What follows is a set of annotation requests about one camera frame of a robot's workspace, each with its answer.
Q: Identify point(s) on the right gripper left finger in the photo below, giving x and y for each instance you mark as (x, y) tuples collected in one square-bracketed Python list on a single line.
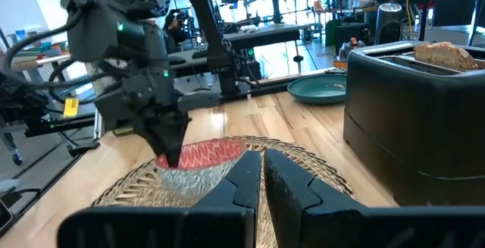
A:
[(212, 221)]

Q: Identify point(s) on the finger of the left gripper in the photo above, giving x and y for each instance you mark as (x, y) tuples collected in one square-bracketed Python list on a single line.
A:
[(176, 138), (157, 138)]

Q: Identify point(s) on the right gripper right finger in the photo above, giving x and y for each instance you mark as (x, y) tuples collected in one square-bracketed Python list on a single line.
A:
[(322, 221)]

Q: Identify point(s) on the patterned bowl red inside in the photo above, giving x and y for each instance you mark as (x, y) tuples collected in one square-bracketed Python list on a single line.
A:
[(204, 157)]

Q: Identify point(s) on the teal plate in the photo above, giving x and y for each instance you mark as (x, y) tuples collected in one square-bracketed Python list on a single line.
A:
[(314, 88)]

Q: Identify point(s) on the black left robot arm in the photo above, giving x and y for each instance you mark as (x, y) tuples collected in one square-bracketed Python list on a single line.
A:
[(98, 24)]

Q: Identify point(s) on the round woven placemat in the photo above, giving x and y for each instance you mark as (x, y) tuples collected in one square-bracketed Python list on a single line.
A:
[(303, 164)]

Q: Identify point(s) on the black desk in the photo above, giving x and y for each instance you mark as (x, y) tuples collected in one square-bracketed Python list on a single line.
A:
[(265, 32)]

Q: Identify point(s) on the black toaster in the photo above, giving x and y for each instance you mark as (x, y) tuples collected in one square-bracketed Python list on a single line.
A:
[(417, 126)]

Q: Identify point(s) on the black caster wheel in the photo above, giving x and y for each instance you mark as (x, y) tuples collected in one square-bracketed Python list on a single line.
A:
[(17, 159)]

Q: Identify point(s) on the orange black tool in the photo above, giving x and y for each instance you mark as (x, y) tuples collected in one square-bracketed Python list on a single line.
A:
[(352, 45)]

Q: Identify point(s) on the brown toast slice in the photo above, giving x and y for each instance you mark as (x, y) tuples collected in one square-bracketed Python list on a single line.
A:
[(443, 56)]

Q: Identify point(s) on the black cylindrical air purifier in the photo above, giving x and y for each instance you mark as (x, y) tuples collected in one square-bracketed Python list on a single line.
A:
[(388, 24)]

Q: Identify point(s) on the black rig frame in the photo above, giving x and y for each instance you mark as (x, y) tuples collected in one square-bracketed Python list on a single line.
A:
[(212, 32)]

